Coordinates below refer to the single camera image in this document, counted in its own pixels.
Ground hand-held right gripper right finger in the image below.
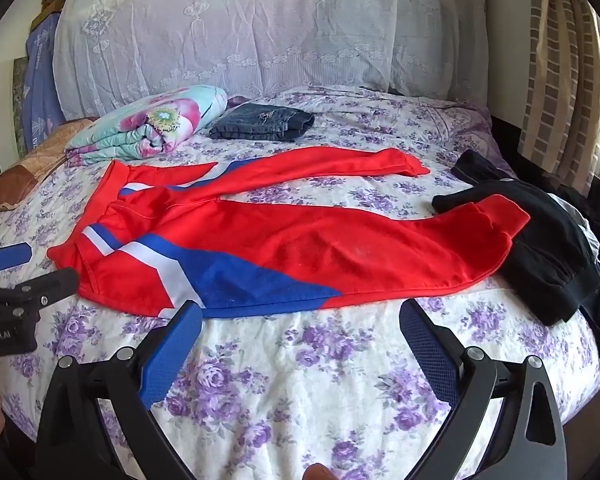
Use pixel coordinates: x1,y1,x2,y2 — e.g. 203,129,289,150
399,299,568,480

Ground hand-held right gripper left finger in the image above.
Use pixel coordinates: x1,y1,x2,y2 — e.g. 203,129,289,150
35,299,204,480

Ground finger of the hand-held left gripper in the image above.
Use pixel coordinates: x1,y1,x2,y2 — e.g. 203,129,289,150
0,242,33,276
0,267,81,318

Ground red and blue pants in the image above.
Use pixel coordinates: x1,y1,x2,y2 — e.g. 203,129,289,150
46,147,531,320

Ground brown pillow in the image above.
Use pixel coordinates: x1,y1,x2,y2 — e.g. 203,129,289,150
0,117,98,211

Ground bed with purple floral sheet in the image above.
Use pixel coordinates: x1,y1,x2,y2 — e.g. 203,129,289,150
0,85,600,480

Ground black clothing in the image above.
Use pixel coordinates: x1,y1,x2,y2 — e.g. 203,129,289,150
431,150,600,327

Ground green framed picture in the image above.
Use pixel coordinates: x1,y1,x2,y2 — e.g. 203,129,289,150
12,57,31,128

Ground blue hanging cloth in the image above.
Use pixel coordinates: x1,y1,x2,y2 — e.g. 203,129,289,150
21,12,68,153

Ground folded floral blanket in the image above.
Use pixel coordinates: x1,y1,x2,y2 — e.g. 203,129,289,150
64,85,229,166

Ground grey garment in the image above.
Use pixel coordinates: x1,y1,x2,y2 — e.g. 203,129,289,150
550,192,600,261

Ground folded blue jeans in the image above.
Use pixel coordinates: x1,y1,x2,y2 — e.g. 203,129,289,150
209,102,316,143

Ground beige checked curtain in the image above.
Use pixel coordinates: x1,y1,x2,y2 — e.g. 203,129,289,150
517,0,600,196

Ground white lace headboard cover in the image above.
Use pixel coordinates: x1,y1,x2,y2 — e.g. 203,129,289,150
52,0,491,121

